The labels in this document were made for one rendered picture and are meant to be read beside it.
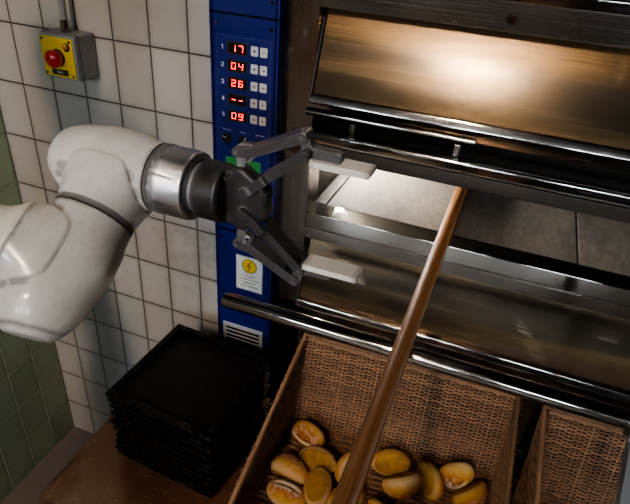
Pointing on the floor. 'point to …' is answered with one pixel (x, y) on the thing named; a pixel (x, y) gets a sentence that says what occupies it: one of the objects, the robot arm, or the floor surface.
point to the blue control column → (235, 25)
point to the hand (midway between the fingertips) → (356, 224)
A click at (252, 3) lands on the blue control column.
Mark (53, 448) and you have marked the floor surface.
